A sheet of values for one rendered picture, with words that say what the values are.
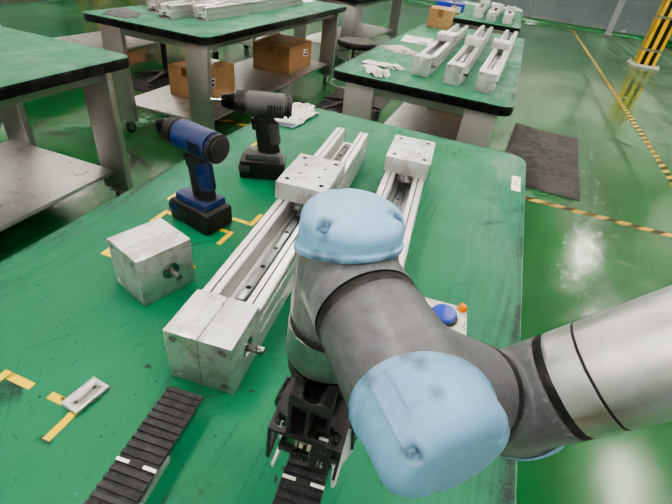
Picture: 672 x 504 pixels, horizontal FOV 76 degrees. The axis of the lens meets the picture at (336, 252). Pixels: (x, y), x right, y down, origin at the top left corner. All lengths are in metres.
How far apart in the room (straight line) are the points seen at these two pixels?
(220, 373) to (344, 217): 0.40
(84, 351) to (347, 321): 0.56
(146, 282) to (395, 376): 0.60
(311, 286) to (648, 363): 0.20
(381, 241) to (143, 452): 0.42
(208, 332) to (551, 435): 0.43
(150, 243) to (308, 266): 0.51
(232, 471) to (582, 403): 0.42
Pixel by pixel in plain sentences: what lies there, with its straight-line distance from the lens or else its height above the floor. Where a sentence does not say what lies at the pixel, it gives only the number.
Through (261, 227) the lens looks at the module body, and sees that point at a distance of 0.82.
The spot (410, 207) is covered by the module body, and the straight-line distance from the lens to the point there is 0.95.
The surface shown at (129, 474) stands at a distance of 0.58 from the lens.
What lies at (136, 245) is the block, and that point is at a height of 0.87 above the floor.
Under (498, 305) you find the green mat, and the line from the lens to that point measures 0.89.
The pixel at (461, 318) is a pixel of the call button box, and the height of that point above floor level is 0.84.
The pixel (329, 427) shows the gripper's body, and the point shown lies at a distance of 0.42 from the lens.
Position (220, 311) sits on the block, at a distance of 0.63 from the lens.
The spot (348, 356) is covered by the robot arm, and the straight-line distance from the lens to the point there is 0.25.
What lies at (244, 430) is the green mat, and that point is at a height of 0.78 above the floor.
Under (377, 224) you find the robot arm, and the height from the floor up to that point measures 1.17.
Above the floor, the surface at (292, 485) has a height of 0.81.
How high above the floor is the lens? 1.32
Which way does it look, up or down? 36 degrees down
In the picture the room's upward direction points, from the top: 8 degrees clockwise
